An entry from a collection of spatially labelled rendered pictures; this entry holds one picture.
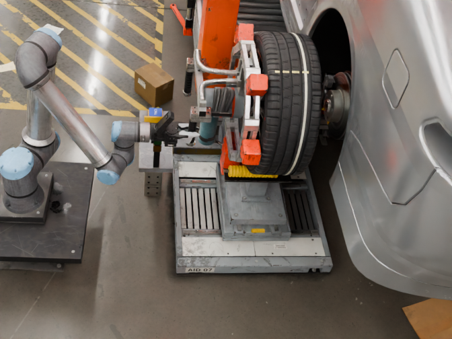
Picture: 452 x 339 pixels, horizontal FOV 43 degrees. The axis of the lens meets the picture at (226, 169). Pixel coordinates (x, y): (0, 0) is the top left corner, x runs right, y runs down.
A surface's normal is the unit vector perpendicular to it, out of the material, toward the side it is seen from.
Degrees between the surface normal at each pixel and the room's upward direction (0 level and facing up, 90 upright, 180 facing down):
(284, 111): 54
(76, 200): 0
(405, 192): 90
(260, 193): 90
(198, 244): 0
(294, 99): 46
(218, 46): 90
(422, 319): 3
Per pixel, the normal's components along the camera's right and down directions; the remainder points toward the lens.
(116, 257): 0.13, -0.67
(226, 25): 0.09, 0.74
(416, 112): -0.99, -0.01
